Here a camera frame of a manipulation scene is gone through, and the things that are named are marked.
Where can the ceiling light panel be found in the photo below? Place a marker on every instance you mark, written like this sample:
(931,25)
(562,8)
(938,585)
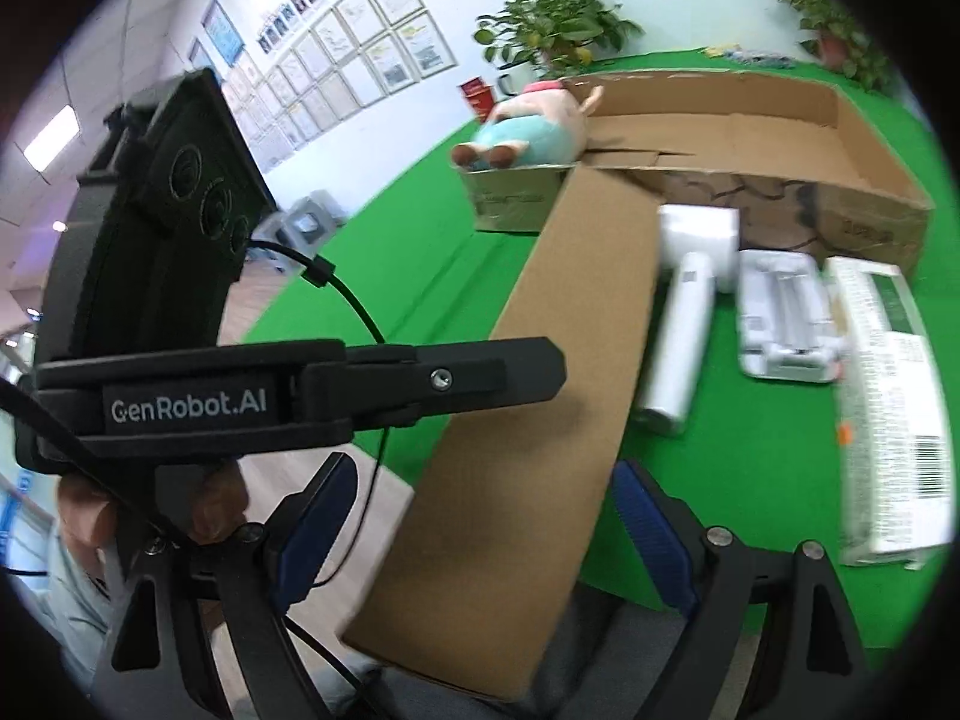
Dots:
(52,133)

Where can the bushy potted plant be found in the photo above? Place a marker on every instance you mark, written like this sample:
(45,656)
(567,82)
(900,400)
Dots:
(555,26)

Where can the white handheld vacuum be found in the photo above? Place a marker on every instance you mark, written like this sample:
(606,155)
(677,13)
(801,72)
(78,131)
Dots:
(679,330)

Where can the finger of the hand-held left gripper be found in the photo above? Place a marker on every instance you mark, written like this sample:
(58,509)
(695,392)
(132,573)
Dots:
(465,375)

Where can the green tablecloth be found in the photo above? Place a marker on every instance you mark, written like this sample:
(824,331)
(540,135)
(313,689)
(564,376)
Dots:
(420,262)

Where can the wall of framed certificates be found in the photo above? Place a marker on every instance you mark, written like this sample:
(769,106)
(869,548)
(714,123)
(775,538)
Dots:
(352,52)

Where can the red paper cup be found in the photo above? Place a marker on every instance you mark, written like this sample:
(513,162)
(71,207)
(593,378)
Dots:
(478,99)

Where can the white and green carton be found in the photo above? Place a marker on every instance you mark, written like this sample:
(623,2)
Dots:
(885,427)

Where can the pig plush toy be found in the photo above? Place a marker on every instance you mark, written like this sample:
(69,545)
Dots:
(525,129)

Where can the white accessory tray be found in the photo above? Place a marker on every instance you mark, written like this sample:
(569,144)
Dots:
(787,315)

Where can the large cardboard box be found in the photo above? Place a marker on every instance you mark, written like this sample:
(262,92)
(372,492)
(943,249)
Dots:
(750,135)

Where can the long cardboard insert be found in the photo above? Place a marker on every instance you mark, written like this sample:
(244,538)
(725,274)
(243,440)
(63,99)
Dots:
(525,390)

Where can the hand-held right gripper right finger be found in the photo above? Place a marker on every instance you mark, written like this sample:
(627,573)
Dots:
(654,534)

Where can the person's left hand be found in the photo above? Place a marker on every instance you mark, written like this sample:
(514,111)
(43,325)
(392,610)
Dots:
(217,501)

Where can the blue framed poster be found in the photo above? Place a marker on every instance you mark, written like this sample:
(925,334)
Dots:
(223,31)

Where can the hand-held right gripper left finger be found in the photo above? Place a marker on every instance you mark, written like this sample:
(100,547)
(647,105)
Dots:
(315,529)

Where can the grey plastic stools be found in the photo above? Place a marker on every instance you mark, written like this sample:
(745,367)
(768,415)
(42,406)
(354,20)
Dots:
(300,229)

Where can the potted plant in terracotta pot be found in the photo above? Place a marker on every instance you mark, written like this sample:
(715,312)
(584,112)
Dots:
(832,22)

